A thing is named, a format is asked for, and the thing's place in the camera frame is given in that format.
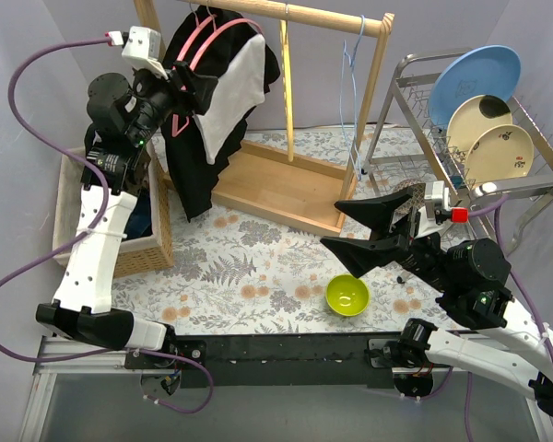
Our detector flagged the black garment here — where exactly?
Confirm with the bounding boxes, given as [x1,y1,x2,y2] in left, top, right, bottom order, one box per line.
[159,6,281,222]

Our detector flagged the pink hanger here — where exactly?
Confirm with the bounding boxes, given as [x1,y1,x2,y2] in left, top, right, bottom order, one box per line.
[162,6,280,148]

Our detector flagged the yellow hanger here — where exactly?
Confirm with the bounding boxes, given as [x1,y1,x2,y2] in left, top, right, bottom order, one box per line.
[280,19,295,162]

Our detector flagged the navy blue denim garment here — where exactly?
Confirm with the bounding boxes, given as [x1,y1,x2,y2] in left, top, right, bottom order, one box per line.
[124,192,152,240]

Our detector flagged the blue wire hanger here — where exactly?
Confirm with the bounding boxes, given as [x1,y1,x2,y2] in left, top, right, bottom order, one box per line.
[338,16,366,180]

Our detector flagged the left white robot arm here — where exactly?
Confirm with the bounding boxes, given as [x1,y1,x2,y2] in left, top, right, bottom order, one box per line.
[36,62,218,368]

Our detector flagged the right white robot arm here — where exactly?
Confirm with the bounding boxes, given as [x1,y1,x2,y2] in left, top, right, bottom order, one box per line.
[321,189,553,417]

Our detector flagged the white cloth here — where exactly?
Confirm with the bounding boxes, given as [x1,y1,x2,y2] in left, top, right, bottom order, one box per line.
[194,34,265,165]

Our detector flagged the green bowl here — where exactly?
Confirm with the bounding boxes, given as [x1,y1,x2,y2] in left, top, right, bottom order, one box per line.
[325,274,371,317]

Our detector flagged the patterned small bowl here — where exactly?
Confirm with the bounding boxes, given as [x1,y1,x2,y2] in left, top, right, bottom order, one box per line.
[393,179,426,192]

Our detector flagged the metal dish rack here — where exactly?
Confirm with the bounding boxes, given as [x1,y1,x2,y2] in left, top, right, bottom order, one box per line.
[363,48,553,256]

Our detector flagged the wooden clothes rack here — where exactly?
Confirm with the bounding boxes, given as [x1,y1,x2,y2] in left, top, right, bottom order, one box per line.
[133,0,395,237]

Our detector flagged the floral tablecloth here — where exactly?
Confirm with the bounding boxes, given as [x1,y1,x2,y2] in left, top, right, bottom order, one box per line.
[68,122,497,337]

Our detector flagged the cream plate with flower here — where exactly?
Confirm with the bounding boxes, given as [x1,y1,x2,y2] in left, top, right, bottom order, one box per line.
[465,124,535,185]

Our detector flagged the cream plate with black spot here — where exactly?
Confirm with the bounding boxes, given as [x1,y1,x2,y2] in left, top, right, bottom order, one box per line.
[446,95,513,160]

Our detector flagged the wicker laundry basket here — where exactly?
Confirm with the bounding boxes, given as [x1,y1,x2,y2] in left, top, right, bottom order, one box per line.
[52,144,174,278]

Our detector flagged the blue plate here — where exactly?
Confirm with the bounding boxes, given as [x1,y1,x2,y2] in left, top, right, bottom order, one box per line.
[428,45,522,127]

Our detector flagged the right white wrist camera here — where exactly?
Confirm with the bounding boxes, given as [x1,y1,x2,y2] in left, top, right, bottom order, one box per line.
[416,181,469,238]

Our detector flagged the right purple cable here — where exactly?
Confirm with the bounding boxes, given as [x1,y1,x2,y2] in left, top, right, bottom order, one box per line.
[395,195,553,442]

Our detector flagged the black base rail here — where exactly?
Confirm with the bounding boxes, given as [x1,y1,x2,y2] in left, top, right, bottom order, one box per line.
[124,332,434,398]

